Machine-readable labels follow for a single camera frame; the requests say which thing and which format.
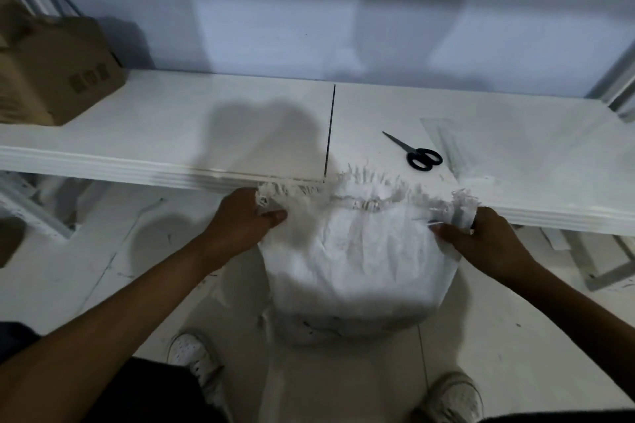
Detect clear plastic bag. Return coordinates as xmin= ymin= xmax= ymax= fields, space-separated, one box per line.
xmin=421 ymin=117 xmax=497 ymax=180

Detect black scissors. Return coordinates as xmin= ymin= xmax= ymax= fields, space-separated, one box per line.
xmin=382 ymin=131 xmax=443 ymax=172

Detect person's right white shoe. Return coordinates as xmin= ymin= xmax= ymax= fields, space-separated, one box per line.
xmin=416 ymin=372 xmax=484 ymax=423

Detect person's left hand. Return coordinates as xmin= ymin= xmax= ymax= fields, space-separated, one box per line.
xmin=202 ymin=187 xmax=288 ymax=272

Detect person's white shoe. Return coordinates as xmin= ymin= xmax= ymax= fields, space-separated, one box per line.
xmin=167 ymin=333 xmax=233 ymax=423
xmin=416 ymin=372 xmax=484 ymax=423

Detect person's left forearm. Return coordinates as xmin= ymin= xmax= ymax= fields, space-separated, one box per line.
xmin=0 ymin=238 xmax=234 ymax=423

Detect person's black shorts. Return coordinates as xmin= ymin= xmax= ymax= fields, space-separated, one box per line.
xmin=0 ymin=321 xmax=221 ymax=423

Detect white metal shelf frame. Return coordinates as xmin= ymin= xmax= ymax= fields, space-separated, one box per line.
xmin=0 ymin=171 xmax=80 ymax=240

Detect person's right hand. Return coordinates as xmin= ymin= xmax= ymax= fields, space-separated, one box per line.
xmin=430 ymin=207 xmax=538 ymax=286

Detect brown cardboard box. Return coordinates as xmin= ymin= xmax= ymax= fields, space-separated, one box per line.
xmin=0 ymin=0 xmax=127 ymax=127

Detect person's left white shoe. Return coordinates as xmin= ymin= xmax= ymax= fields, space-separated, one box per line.
xmin=167 ymin=333 xmax=233 ymax=423

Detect person's right forearm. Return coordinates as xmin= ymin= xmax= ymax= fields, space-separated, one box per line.
xmin=506 ymin=261 xmax=635 ymax=401

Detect white woven sack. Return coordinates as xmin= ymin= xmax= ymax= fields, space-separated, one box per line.
xmin=254 ymin=164 xmax=479 ymax=345

